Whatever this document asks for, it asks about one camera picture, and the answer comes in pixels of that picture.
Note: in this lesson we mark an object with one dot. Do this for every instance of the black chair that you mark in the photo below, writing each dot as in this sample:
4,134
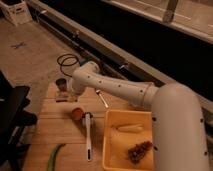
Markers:
13,119

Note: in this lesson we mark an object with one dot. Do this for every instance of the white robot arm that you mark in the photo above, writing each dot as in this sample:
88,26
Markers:
178,131

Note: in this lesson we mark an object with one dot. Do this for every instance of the metal spoon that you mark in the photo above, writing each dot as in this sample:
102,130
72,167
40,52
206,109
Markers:
98,92

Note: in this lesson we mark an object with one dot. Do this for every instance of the small metal cup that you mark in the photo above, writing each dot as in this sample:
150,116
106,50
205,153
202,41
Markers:
62,84

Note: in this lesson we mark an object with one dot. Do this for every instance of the yellow plastic tray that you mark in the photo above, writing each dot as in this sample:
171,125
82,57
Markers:
117,143

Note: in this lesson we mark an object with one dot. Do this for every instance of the orange round fruit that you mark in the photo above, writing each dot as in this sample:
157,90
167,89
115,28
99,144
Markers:
77,113

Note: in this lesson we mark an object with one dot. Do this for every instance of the metal post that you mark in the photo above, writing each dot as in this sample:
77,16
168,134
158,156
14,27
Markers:
170,11

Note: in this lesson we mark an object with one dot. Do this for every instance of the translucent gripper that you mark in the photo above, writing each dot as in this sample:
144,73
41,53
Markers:
63,95

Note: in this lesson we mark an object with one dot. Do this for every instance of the bunch of dark grapes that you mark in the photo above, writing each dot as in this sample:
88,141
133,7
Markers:
136,153

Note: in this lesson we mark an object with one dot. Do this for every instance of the white crate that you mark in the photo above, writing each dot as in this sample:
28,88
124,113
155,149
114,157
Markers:
16,14

